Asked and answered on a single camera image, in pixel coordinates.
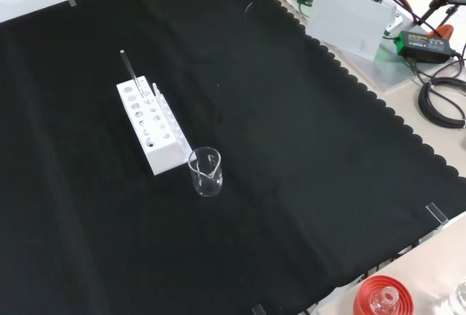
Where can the clear acrylic cloth clip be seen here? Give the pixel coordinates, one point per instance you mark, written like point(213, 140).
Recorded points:
point(258, 310)
point(72, 2)
point(437, 214)

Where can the orange clamp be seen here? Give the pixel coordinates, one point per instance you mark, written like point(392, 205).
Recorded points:
point(446, 31)

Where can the small clear glass beaker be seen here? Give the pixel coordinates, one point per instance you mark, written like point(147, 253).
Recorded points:
point(206, 184)

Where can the white test tube rack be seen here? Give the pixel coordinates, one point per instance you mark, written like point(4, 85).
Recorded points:
point(160, 155)

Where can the black bench cloth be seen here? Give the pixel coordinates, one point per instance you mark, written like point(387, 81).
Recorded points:
point(255, 147)

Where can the black power adapter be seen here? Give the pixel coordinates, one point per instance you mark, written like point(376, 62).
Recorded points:
point(424, 47)

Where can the pale board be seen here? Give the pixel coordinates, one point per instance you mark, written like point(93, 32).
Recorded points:
point(346, 20)

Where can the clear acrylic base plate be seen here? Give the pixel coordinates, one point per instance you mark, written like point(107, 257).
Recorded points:
point(387, 72)

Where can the clear glass rod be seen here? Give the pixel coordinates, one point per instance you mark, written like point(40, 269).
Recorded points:
point(128, 65)

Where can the clear round-bottom flask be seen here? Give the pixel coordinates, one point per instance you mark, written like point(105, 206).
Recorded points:
point(385, 299)

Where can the clear glass vessel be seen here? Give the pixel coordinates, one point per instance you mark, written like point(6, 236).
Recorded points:
point(459, 298)

